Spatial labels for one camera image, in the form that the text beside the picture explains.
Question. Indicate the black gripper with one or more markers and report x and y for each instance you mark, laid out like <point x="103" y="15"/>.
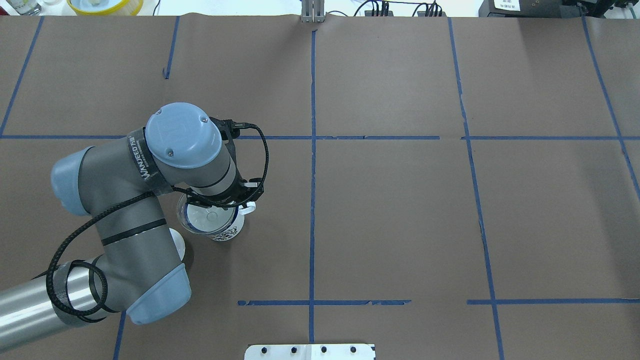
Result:
<point x="242" y="191"/>

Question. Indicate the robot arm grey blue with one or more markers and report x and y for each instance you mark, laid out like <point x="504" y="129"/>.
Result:
<point x="124" y="259"/>

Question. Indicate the white enamel mug blue rim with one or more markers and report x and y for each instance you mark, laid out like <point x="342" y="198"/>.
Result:
<point x="236" y="226"/>

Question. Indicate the white ceramic lid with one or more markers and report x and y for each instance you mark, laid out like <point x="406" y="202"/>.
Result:
<point x="179" y="243"/>

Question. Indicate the yellow round container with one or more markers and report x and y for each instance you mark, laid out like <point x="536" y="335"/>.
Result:
<point x="106" y="7"/>

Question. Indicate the black box with label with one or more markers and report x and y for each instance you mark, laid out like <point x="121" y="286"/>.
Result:
<point x="520" y="9"/>

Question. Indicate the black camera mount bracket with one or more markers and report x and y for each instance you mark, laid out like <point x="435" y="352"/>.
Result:
<point x="229" y="129"/>

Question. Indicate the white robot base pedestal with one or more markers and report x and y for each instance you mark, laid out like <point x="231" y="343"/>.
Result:
<point x="327" y="351"/>

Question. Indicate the aluminium frame post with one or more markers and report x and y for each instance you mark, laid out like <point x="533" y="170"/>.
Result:
<point x="313" y="11"/>

